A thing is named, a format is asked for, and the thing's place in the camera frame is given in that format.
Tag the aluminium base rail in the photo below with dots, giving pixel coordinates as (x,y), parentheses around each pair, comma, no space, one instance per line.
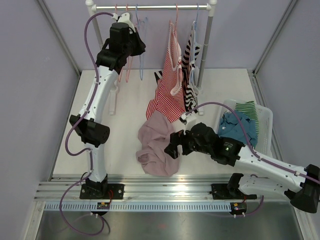
(133,187)

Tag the red striped tank top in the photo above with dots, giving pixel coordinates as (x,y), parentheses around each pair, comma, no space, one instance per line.
(169,97)

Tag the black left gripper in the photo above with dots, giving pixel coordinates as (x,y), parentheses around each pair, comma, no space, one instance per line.
(139,44)

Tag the pink wire hanger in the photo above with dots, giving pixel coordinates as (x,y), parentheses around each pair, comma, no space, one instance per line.
(120,72)
(128,69)
(178,35)

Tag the teal blue tank top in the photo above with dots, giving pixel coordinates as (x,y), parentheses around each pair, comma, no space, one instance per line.
(229,127)

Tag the white slotted cable duct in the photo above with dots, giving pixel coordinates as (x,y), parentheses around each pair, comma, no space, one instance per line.
(142,207)

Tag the black white striped tank top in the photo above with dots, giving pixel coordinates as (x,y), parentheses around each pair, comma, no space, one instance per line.
(189,95)

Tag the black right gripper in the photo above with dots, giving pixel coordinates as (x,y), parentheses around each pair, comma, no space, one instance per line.
(176,139)

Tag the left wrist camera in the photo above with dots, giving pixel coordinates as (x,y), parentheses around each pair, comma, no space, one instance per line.
(124,18)

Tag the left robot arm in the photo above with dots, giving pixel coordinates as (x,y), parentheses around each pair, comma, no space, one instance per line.
(123,41)

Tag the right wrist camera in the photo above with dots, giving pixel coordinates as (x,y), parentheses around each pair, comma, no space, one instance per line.
(189,120)

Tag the white metal clothes rack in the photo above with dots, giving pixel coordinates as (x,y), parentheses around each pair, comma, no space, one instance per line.
(209,7)

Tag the mauve pink tank top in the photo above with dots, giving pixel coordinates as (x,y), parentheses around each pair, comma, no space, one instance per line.
(154,136)

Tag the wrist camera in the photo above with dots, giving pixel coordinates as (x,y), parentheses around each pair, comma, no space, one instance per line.
(189,120)
(124,18)

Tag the green striped tank top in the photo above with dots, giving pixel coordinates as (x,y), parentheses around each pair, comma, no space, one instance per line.
(249,109)

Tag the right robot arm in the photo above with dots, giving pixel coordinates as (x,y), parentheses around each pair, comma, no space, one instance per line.
(297,184)

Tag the white plastic laundry basket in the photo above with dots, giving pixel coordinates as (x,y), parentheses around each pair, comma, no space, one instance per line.
(264,120)

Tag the blue wire hanger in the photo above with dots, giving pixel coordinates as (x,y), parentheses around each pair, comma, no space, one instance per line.
(141,27)
(192,54)

